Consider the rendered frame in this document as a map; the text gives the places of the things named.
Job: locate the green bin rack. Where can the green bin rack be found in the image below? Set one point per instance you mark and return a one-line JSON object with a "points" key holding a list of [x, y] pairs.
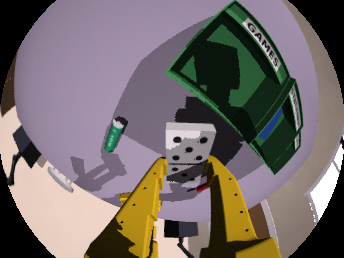
{"points": [[225, 68]]}

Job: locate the red aaa battery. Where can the red aaa battery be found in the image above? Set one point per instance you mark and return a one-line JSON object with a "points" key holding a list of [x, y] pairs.
{"points": [[202, 187]]}

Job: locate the white domino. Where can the white domino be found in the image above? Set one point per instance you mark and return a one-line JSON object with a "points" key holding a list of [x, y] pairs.
{"points": [[188, 146]]}

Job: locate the green battery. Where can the green battery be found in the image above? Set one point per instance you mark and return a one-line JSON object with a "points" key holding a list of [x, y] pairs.
{"points": [[114, 134]]}

